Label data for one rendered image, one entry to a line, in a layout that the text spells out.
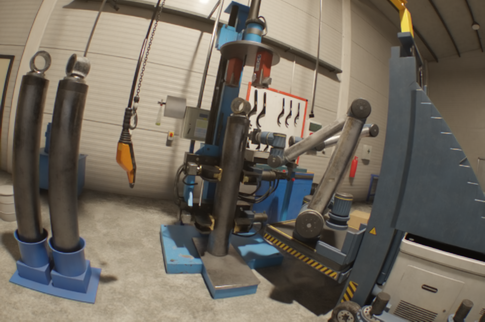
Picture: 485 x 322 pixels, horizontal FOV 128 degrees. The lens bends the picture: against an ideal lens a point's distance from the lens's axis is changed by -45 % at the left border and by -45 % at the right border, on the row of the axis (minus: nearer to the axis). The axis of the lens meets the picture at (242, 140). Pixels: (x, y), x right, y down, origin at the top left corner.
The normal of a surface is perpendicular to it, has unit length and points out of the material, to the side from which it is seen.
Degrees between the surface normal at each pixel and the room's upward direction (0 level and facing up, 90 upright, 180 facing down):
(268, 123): 90
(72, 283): 90
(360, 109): 90
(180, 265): 90
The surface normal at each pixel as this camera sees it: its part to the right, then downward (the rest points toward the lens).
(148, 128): 0.40, 0.07
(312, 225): -0.36, -0.05
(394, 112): -0.81, -0.13
